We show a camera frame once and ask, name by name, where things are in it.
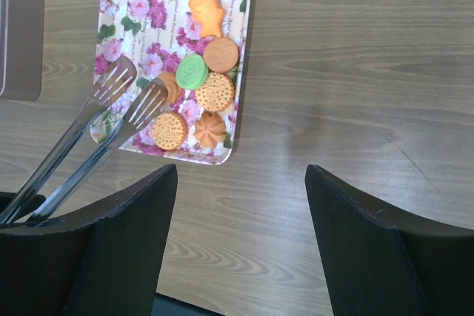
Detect brown cookie tin box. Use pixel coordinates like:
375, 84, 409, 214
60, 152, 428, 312
1, 0, 45, 101

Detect metal serving tongs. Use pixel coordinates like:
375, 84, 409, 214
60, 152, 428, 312
0, 56, 170, 225

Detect floral serving tray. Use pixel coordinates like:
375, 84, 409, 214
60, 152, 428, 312
90, 0, 253, 165

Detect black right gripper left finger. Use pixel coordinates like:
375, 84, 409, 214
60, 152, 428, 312
1, 164, 178, 315

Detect orange flower cookie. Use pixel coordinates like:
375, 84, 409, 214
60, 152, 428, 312
194, 112, 226, 149

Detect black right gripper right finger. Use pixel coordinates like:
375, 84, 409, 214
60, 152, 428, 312
305, 165, 473, 315

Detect plain brown round cookie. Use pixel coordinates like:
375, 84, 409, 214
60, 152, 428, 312
203, 38, 239, 73

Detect orange fish shaped cookie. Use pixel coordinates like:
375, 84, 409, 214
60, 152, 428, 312
188, 0, 225, 38

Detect dotted biscuit bottom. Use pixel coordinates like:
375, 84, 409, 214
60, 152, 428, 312
152, 112, 187, 150

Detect orange swirl cookie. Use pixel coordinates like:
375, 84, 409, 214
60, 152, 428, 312
158, 72, 184, 104

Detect green cookie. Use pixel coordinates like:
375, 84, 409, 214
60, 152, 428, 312
176, 54, 209, 90

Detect dotted biscuit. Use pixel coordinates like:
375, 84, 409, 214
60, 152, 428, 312
195, 72, 235, 112
152, 112, 187, 150

